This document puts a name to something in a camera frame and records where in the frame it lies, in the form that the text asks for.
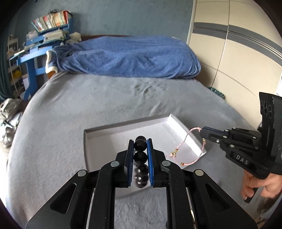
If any person right hand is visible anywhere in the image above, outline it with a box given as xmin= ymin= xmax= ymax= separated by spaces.
xmin=241 ymin=170 xmax=282 ymax=200

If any blue blanket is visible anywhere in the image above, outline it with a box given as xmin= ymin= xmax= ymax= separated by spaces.
xmin=45 ymin=36 xmax=201 ymax=79

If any blue desk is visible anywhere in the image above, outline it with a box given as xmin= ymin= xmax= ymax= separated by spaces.
xmin=17 ymin=18 xmax=73 ymax=101

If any cream wardrobe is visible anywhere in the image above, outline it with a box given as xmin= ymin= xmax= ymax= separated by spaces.
xmin=188 ymin=1 xmax=281 ymax=127

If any grey shallow box tray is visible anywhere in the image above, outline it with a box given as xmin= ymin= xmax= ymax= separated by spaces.
xmin=83 ymin=113 xmax=207 ymax=199

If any grey bag on floor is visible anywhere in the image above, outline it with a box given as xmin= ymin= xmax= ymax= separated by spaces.
xmin=1 ymin=98 xmax=22 ymax=148

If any pink string bracelet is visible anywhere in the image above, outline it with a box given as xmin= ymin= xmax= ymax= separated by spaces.
xmin=169 ymin=126 xmax=207 ymax=166

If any white shelf rack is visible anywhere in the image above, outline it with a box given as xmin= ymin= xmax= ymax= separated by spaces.
xmin=6 ymin=34 xmax=25 ymax=98

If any black bead bracelet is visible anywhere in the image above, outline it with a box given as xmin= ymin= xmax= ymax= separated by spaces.
xmin=133 ymin=135 xmax=150 ymax=189

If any row of books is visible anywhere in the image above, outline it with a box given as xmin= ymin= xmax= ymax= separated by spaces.
xmin=31 ymin=10 xmax=72 ymax=32

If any grey bed sheet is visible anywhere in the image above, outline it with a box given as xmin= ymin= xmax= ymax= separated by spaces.
xmin=6 ymin=73 xmax=260 ymax=227

